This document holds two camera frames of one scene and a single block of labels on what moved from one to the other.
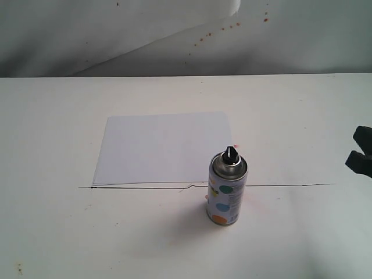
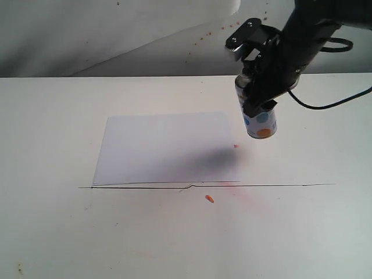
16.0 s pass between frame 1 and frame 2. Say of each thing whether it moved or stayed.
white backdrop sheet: stayed
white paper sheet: stayed
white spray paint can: moved
